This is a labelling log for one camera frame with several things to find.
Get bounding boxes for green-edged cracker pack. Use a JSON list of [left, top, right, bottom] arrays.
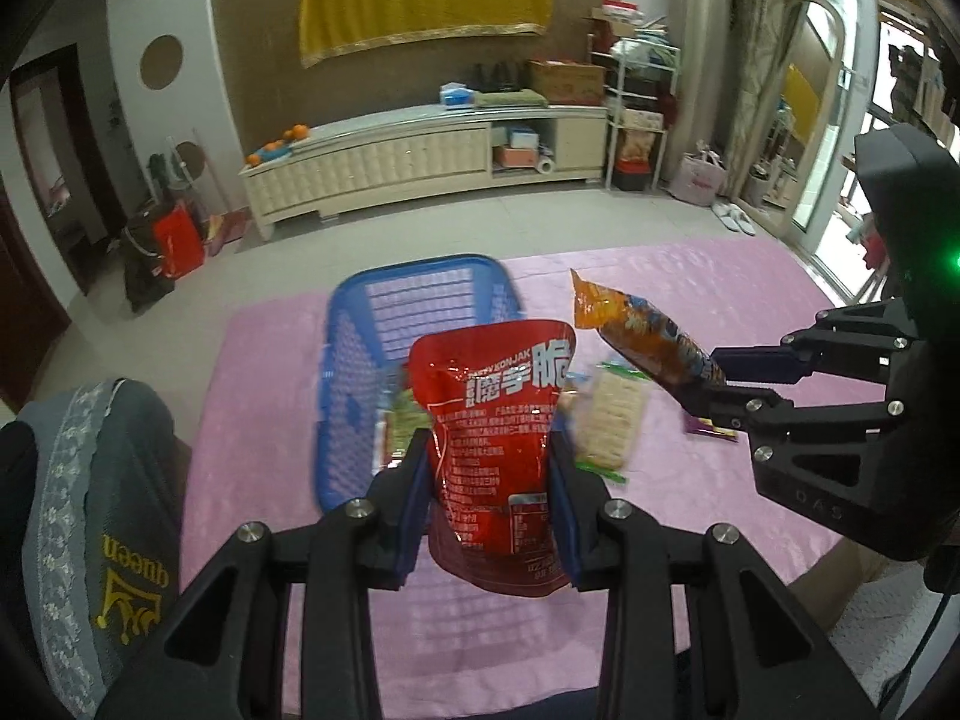
[[571, 362, 652, 484]]

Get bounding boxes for orange snack bag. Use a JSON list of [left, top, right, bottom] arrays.
[[571, 271, 726, 390]]

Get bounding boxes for red konjac snack bag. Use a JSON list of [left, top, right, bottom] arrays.
[[407, 319, 576, 598]]

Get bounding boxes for blue plastic basket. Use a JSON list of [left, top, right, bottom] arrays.
[[314, 254, 524, 512]]

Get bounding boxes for purple yellow snack packet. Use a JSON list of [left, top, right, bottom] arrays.
[[682, 413, 737, 442]]

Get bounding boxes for grey queen cushion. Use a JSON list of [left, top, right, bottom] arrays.
[[18, 379, 182, 718]]

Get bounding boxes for white slippers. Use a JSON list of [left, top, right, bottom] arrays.
[[711, 200, 755, 238]]

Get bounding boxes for pink quilted table cover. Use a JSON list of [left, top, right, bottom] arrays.
[[181, 238, 882, 718]]

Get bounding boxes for pink gift bag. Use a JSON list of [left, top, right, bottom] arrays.
[[667, 149, 726, 206]]

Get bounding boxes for cream tv cabinet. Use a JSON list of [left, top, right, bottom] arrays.
[[239, 104, 607, 239]]

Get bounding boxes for white metal shelf rack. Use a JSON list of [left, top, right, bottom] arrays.
[[587, 0, 682, 190]]

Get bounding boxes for cardboard box on cabinet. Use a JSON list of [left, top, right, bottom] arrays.
[[529, 60, 605, 106]]

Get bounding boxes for black bag on floor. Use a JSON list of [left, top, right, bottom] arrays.
[[119, 205, 174, 316]]

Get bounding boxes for green folded towel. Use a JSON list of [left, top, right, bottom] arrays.
[[473, 88, 550, 109]]

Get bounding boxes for red shopping bag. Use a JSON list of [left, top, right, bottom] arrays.
[[151, 203, 205, 280]]

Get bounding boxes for oranges on cabinet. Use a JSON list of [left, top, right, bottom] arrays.
[[245, 124, 311, 167]]

